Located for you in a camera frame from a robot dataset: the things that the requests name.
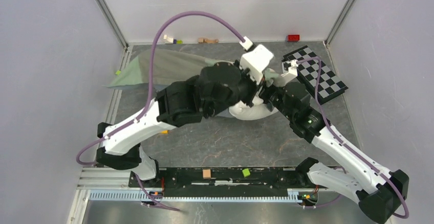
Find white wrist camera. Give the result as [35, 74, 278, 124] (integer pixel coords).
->
[240, 36, 274, 85]
[281, 60, 298, 83]

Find green cube on rail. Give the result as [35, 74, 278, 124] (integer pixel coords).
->
[242, 168, 251, 177]

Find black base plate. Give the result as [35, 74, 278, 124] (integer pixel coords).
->
[141, 167, 316, 197]

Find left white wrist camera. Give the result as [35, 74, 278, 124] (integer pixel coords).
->
[240, 36, 274, 85]

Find black white checkerboard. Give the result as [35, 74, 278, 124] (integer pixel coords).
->
[281, 46, 348, 105]

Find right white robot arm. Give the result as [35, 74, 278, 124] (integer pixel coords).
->
[259, 82, 409, 223]

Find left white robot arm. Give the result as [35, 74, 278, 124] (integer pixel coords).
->
[96, 62, 264, 187]

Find tan wooden blocks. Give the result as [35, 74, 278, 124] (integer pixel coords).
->
[198, 37, 219, 44]

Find white toothed rail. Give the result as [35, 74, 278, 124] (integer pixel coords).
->
[89, 189, 302, 204]

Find tan wooden cube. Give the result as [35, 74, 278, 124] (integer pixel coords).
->
[202, 169, 211, 179]

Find red lego brick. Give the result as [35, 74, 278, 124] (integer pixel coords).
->
[287, 34, 300, 42]

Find blue grey pillowcase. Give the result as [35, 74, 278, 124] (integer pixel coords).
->
[105, 49, 282, 96]

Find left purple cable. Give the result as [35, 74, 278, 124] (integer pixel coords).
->
[76, 11, 253, 212]

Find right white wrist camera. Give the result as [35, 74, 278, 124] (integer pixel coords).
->
[281, 60, 298, 83]

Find white purple block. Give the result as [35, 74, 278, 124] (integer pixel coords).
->
[163, 34, 183, 44]

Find white pillow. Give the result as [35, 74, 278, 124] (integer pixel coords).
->
[228, 94, 278, 121]

